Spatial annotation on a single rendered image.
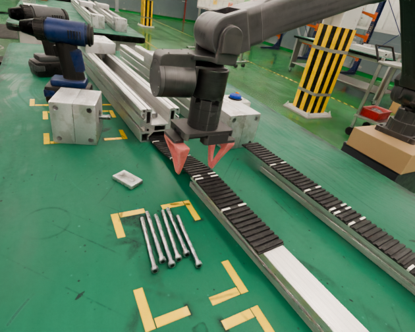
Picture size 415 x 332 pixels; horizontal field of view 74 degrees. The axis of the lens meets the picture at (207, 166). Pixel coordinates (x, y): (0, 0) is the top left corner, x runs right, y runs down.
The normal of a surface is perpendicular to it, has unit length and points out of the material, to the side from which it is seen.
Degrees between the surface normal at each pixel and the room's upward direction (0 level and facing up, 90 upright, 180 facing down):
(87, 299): 0
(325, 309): 0
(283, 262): 0
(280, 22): 91
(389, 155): 90
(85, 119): 90
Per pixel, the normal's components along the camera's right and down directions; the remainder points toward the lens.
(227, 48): 0.44, 0.51
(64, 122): 0.18, 0.53
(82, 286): 0.16, -0.85
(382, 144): -0.88, 0.11
